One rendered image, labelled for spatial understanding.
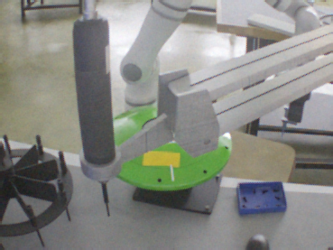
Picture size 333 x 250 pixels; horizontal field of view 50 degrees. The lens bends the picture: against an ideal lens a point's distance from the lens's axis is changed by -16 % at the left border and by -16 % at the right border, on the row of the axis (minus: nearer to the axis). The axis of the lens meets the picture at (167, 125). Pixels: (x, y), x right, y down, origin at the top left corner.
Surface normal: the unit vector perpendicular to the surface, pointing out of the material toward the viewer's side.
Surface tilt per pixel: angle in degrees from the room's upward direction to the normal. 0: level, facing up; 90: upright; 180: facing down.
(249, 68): 12
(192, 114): 90
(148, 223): 0
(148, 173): 24
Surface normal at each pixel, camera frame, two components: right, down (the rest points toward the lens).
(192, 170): 0.19, -0.54
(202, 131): 0.39, 0.53
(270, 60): -0.18, -0.75
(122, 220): 0.01, -0.82
